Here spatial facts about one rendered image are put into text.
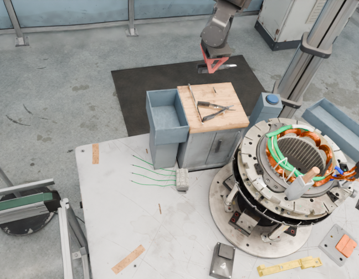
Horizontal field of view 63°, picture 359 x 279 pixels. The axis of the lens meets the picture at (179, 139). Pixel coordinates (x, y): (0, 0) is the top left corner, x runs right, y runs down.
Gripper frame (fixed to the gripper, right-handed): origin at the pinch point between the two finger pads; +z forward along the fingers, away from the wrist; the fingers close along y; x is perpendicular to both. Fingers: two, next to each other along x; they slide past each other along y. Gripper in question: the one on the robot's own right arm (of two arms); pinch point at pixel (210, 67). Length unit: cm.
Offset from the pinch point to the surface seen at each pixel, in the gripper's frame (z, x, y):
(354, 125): 14, 50, 20
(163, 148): 26.0, -15.2, 10.3
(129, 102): 118, -15, -97
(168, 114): 19.8, -11.9, 0.3
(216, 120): 11.9, 1.0, 11.8
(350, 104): 122, 183, -69
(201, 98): 12.0, -1.0, 1.5
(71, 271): 48, -51, 39
